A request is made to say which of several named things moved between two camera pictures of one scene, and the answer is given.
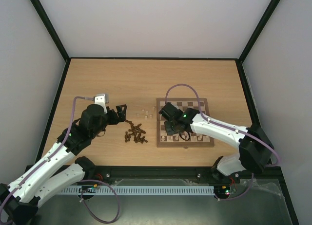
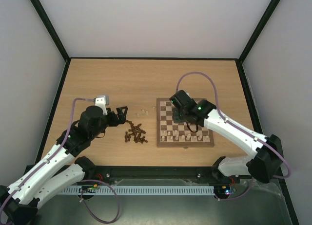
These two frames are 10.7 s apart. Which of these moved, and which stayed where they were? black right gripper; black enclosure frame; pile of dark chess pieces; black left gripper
Moved: black right gripper
Stayed: black left gripper; pile of dark chess pieces; black enclosure frame
